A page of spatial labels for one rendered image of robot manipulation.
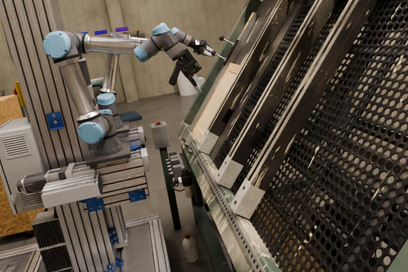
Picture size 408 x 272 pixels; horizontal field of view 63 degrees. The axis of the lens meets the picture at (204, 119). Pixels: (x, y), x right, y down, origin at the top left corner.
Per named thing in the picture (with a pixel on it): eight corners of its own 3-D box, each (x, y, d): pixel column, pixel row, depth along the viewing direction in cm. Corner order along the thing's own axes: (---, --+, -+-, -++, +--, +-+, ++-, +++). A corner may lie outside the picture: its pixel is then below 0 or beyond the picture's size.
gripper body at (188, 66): (203, 69, 154) (187, 48, 150) (188, 81, 154) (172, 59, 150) (199, 68, 161) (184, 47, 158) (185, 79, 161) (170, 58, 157)
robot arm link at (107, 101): (100, 118, 217) (95, 97, 213) (100, 113, 230) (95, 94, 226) (119, 113, 220) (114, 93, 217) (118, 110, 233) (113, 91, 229)
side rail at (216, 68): (194, 125, 273) (183, 119, 270) (261, 3, 261) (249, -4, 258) (195, 127, 268) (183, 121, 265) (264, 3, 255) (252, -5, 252)
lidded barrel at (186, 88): (197, 90, 909) (193, 64, 890) (201, 93, 852) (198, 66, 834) (176, 93, 898) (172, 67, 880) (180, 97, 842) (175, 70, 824)
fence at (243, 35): (193, 130, 248) (188, 128, 247) (257, 15, 237) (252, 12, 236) (194, 132, 243) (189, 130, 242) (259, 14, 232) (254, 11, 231)
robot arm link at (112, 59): (96, 110, 227) (107, 30, 218) (96, 107, 241) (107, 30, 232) (115, 113, 231) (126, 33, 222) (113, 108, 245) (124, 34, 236)
